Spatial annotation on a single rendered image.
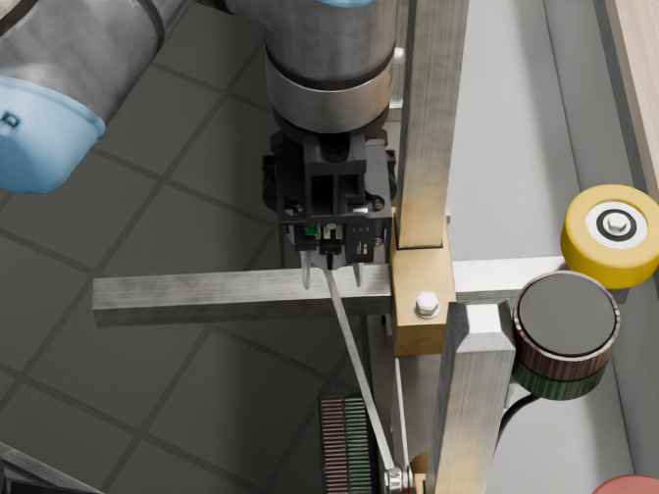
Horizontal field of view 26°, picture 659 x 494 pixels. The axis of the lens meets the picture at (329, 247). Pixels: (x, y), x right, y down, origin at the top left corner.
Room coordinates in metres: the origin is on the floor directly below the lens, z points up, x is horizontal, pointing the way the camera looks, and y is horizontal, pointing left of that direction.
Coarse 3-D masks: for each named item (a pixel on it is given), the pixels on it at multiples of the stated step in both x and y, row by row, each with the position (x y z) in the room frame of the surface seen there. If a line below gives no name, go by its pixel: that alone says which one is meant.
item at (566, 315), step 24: (528, 288) 0.44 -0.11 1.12; (552, 288) 0.44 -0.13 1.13; (576, 288) 0.44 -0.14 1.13; (528, 312) 0.42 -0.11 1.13; (552, 312) 0.42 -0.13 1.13; (576, 312) 0.42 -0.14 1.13; (600, 312) 0.42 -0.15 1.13; (528, 336) 0.41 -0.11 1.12; (552, 336) 0.40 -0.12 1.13; (576, 336) 0.40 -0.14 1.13; (600, 336) 0.40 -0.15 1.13; (504, 408) 0.40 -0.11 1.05
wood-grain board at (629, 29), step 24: (624, 0) 0.88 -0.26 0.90; (648, 0) 0.88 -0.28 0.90; (624, 24) 0.85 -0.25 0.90; (648, 24) 0.85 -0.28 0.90; (624, 48) 0.83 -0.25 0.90; (648, 48) 0.82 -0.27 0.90; (624, 72) 0.81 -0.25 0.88; (648, 72) 0.80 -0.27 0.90; (648, 96) 0.77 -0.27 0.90; (648, 120) 0.74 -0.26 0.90; (648, 144) 0.72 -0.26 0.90; (648, 168) 0.70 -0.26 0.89; (648, 192) 0.69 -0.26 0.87
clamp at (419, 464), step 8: (416, 456) 0.46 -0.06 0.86; (424, 456) 0.46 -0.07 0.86; (416, 464) 0.45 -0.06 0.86; (424, 464) 0.45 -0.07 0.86; (416, 472) 0.45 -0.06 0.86; (424, 472) 0.44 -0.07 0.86; (416, 480) 0.44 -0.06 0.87; (424, 480) 0.43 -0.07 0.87; (416, 488) 0.43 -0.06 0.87; (424, 488) 0.43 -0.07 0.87
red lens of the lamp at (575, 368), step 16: (560, 272) 0.45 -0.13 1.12; (576, 272) 0.45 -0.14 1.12; (512, 320) 0.42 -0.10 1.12; (528, 352) 0.40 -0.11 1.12; (544, 352) 0.40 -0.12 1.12; (592, 352) 0.40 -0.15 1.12; (608, 352) 0.40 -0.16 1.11; (544, 368) 0.39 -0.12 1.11; (560, 368) 0.39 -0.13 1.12; (576, 368) 0.39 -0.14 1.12; (592, 368) 0.39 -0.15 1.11
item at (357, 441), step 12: (348, 396) 0.59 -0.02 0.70; (360, 396) 0.59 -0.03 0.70; (348, 408) 0.58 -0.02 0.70; (360, 408) 0.58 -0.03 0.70; (348, 420) 0.57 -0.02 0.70; (360, 420) 0.57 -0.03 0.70; (348, 432) 0.56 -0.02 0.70; (360, 432) 0.56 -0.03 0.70; (348, 444) 0.55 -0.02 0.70; (360, 444) 0.55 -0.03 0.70; (348, 456) 0.54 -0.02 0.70; (360, 456) 0.54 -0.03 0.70; (360, 468) 0.52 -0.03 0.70; (360, 480) 0.51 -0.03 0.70; (360, 492) 0.50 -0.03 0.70
